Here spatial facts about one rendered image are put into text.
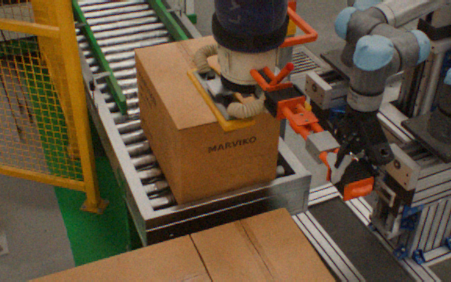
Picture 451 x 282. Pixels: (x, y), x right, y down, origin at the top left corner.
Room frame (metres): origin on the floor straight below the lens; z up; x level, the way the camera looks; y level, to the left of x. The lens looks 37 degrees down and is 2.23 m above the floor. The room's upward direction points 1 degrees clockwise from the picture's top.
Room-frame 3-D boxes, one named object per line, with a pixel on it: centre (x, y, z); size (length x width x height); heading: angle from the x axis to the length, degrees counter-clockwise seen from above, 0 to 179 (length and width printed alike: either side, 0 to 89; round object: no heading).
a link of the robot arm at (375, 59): (1.12, -0.30, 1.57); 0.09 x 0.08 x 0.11; 127
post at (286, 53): (2.47, -0.25, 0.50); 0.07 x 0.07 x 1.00; 23
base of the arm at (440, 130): (1.61, -0.72, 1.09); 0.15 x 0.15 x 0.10
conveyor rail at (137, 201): (2.69, 0.74, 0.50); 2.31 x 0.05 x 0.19; 23
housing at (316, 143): (1.22, -0.24, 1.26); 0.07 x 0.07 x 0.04; 23
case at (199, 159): (2.05, 0.10, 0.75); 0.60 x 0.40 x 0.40; 23
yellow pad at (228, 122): (1.61, 0.03, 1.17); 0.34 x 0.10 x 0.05; 23
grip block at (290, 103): (1.42, -0.16, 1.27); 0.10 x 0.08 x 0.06; 113
